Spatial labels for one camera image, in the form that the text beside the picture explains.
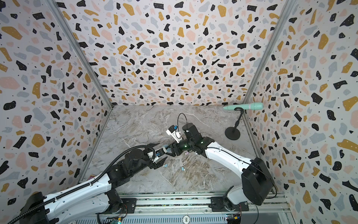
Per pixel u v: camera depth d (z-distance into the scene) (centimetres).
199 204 76
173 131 69
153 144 70
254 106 78
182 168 87
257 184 43
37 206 42
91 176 82
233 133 105
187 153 70
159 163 69
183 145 68
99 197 59
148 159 64
